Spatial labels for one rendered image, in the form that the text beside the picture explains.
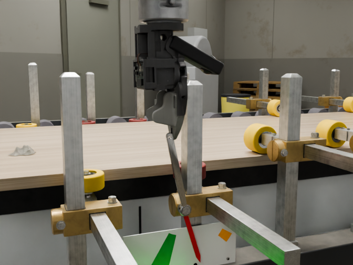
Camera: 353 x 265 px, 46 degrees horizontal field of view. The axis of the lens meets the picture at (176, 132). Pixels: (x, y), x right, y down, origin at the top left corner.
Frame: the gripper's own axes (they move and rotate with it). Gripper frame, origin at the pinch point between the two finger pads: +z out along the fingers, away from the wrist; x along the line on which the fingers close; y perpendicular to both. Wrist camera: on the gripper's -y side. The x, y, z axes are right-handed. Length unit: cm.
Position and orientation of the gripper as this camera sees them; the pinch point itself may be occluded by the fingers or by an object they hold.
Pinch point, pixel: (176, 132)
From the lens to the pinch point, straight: 79.5
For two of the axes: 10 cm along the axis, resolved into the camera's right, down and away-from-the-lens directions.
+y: -9.3, 0.7, -3.5
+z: 0.2, 9.9, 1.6
